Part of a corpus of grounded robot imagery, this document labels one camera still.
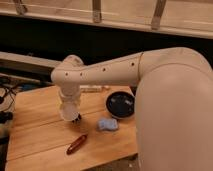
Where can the white rectangular box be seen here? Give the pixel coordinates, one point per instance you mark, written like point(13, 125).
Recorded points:
point(87, 88)

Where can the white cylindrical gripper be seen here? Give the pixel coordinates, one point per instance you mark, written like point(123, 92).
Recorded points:
point(69, 107)

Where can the blue eraser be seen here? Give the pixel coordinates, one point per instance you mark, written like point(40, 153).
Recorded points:
point(106, 124)

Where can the reddish brown marker pen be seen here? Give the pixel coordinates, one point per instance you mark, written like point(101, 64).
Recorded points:
point(74, 146)

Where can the black ceramic cup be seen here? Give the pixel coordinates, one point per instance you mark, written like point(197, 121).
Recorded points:
point(120, 104)

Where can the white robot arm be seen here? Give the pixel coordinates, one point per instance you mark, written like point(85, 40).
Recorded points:
point(173, 103)

